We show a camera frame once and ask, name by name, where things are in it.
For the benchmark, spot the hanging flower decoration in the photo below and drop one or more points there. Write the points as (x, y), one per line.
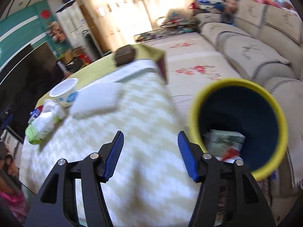
(56, 32)

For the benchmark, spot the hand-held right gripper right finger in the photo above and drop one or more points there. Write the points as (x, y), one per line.
(188, 156)

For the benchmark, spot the yellow-rimmed dark trash bin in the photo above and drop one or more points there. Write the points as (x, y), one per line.
(236, 104)

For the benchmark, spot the cream embroidered curtain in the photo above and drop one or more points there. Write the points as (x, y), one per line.
(170, 0)
(113, 16)

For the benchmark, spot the red snack packet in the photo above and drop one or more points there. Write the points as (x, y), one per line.
(230, 153)

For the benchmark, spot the dark brown box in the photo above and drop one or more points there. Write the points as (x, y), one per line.
(124, 55)

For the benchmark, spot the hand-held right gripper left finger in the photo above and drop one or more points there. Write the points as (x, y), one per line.
(114, 156)

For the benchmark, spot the grey neck pillow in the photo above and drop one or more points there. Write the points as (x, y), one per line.
(227, 18)

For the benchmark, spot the white plastic package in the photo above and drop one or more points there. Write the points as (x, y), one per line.
(94, 101)

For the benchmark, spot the green patterned tablecloth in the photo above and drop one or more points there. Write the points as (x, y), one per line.
(142, 113)

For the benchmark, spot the red round wall ornament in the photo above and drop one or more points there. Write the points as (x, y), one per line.
(45, 14)

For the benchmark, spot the blue red tissue pack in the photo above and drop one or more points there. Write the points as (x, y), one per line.
(35, 113)

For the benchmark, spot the pink patterned cloth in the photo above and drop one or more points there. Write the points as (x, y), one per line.
(11, 201)

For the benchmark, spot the large black television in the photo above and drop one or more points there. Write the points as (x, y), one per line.
(23, 80)

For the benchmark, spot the green white package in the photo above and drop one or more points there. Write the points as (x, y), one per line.
(40, 127)

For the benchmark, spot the black tower fan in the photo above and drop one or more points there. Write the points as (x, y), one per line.
(88, 45)

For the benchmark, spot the beige sofa with covers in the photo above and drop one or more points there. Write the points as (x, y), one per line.
(246, 52)

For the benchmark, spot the white bowl with blue label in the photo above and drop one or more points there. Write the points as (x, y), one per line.
(61, 92)

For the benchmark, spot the beige floral mat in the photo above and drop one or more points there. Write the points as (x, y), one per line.
(189, 56)

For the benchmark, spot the glass coffee table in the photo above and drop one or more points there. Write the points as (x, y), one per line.
(165, 35)

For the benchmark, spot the star patterned pillow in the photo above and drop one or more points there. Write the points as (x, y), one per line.
(208, 4)

